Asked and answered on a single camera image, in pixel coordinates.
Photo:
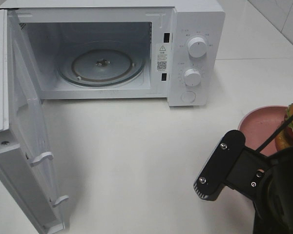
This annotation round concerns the lower white timer knob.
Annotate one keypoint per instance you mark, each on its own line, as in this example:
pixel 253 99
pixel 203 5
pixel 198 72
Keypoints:
pixel 192 77

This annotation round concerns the round white door button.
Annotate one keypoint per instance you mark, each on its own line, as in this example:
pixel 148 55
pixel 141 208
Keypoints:
pixel 188 97

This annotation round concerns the burger with lettuce and tomato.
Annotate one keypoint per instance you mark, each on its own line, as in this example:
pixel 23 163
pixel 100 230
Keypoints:
pixel 285 138

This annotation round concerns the upper white power knob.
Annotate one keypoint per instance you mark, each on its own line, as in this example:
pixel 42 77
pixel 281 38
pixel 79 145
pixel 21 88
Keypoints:
pixel 197 46

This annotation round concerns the white warning label sticker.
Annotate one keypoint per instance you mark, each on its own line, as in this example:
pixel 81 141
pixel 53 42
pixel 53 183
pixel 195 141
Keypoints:
pixel 163 51

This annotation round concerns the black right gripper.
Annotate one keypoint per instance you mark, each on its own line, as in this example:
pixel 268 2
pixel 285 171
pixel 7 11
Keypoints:
pixel 268 183

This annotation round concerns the white microwave door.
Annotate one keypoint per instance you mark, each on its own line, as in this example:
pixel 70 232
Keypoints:
pixel 26 160

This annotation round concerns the white microwave oven body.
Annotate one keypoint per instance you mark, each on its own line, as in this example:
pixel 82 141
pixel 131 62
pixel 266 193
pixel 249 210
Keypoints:
pixel 55 24

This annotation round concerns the glass microwave turntable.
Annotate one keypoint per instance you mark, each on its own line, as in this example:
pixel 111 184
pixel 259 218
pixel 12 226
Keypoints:
pixel 102 63

